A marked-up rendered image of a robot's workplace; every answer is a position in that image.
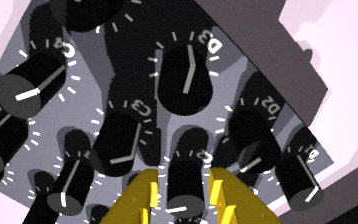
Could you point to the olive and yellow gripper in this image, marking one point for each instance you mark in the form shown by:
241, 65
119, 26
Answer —
235, 202

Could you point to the grey panel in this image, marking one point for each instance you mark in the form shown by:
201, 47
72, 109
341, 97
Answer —
104, 83

